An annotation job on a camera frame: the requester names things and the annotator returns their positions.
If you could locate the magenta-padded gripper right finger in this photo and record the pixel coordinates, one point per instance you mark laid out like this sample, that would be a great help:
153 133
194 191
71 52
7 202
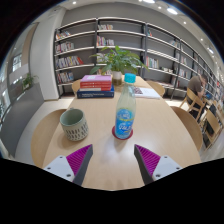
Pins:
153 163

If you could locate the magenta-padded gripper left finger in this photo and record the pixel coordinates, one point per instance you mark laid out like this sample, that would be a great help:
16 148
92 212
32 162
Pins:
71 163

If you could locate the clear bottle with blue cap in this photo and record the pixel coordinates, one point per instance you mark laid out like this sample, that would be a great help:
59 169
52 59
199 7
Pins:
125 113

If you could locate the green patterned ceramic mug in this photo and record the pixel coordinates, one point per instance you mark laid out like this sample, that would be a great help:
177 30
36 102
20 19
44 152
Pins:
75 126

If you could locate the flat round red coaster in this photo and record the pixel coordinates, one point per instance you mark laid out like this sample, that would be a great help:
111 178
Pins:
114 134

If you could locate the curved-back wooden chair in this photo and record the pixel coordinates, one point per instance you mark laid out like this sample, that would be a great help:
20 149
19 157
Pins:
188 126
157 87
75 86

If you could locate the white book with patterned cover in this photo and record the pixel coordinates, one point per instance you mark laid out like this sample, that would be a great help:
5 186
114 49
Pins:
148 92

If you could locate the open-back wooden chair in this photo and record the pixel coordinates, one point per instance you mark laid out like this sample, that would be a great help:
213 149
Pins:
213 125
193 99

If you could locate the dark blue book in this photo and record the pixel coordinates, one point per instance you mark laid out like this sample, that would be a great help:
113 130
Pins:
95 94

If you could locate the person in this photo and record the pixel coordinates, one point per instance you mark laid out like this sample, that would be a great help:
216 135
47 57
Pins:
196 86

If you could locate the pink book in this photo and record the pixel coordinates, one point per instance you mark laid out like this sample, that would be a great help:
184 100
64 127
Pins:
96 78

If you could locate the small green plant by window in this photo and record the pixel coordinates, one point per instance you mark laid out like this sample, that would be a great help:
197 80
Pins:
28 81

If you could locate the green potted plant, white pot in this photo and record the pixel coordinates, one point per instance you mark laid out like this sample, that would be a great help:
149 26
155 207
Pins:
118 60

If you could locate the grey bookshelf unit with books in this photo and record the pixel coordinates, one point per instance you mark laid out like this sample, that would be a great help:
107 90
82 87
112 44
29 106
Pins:
80 36

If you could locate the round ceiling lights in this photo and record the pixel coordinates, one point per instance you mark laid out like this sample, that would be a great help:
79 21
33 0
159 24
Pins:
171 10

